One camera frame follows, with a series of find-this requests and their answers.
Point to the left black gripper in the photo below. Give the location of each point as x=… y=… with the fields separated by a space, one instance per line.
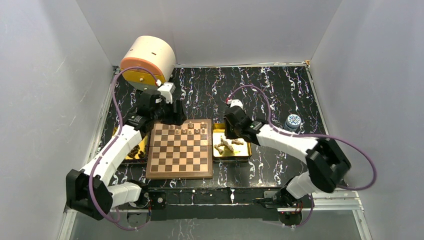
x=176 y=118

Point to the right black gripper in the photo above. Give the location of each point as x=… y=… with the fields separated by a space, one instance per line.
x=228 y=134

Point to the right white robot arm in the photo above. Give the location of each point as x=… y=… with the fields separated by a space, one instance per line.
x=326 y=163

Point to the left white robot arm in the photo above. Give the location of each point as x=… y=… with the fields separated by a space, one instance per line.
x=88 y=190

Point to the pile of light pieces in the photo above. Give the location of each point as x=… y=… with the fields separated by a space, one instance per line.
x=230 y=147

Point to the gold tin with light pieces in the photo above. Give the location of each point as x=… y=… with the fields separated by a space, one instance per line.
x=218 y=133

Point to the gold tin with dark pieces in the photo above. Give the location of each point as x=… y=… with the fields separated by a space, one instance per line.
x=139 y=154

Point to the wooden chessboard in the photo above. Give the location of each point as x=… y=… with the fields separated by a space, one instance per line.
x=182 y=156

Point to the small blue white jar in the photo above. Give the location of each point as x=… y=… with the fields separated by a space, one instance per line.
x=292 y=123

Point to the round cream drawer box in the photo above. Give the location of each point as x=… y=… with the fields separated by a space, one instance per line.
x=149 y=59

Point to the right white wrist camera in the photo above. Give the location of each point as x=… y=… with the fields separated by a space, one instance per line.
x=234 y=103

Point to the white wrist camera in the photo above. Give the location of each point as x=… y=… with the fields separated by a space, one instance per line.
x=234 y=103
x=166 y=90

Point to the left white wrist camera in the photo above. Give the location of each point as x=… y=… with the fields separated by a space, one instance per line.
x=166 y=90

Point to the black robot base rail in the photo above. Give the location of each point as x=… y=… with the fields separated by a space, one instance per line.
x=218 y=203

